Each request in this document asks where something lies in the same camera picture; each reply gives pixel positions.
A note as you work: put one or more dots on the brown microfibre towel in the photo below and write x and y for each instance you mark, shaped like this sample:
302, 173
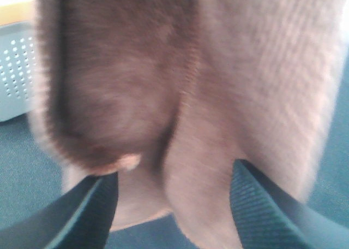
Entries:
169, 93

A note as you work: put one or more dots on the grey perforated laundry basket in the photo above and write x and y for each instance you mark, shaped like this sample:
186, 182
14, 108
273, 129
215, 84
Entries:
17, 57

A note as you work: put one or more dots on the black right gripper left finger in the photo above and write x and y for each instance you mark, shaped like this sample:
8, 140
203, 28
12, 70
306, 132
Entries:
81, 218

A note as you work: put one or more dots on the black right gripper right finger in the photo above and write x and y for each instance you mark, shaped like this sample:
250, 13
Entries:
268, 217

